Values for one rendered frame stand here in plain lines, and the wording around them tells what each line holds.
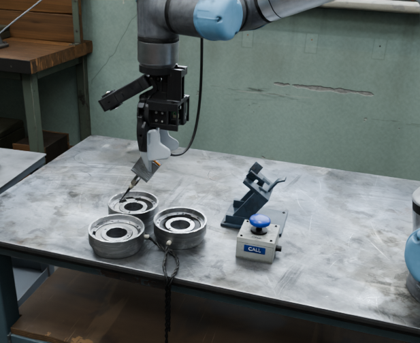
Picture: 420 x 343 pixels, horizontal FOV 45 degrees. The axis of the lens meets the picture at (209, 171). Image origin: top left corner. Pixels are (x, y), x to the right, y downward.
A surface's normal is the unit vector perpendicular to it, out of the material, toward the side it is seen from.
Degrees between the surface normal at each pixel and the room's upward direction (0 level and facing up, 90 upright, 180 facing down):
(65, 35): 90
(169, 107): 90
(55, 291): 0
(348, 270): 0
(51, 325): 0
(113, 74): 90
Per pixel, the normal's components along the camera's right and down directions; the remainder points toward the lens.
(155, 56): 0.00, 0.41
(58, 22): -0.28, 0.38
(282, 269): 0.04, -0.91
